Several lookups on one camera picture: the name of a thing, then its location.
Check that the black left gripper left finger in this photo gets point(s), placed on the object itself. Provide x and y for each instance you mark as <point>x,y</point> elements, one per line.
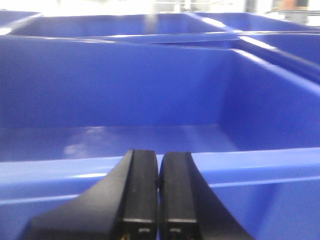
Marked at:
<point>121,206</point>

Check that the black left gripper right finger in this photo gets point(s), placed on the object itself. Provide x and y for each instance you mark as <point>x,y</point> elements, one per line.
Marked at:
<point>189,209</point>

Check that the left blue plastic bin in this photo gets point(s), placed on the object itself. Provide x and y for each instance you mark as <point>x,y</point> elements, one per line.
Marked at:
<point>70,109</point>

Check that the blue plastic bin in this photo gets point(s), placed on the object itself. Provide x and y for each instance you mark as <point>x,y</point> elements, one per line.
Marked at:
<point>290,46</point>
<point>156,28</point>
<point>70,109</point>

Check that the rear blue plastic bin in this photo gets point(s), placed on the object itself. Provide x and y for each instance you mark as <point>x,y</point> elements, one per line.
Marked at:
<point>156,28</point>

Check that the right blue plastic bin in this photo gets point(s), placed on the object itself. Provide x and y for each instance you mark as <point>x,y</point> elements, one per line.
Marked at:
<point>290,46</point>

